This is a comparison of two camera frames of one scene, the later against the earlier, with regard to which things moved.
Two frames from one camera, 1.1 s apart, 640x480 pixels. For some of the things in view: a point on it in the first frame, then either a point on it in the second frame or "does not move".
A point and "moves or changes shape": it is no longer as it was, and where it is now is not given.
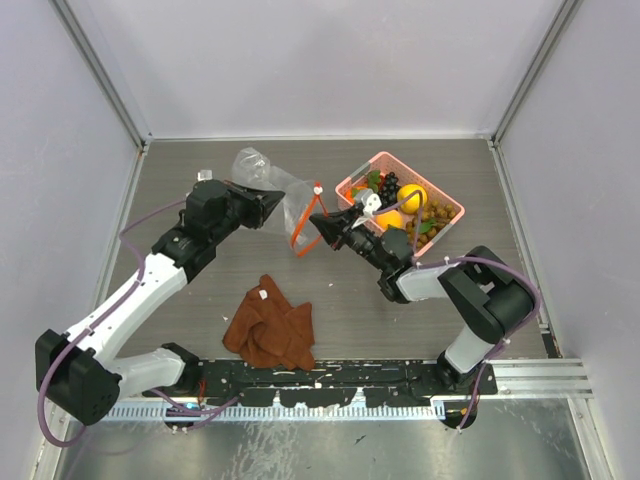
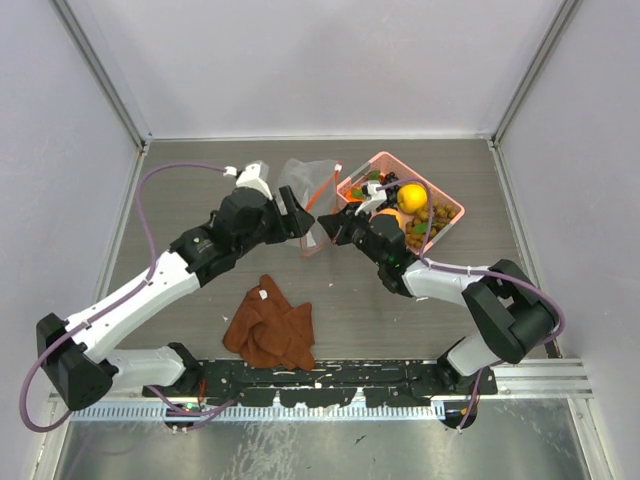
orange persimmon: [350, 193] does not move
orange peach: [392, 218] does not move
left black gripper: [259, 203] → [296, 222]
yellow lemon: [411, 206] does not move
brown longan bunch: [434, 218] does not move
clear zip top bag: [302, 200] moves or changes shape
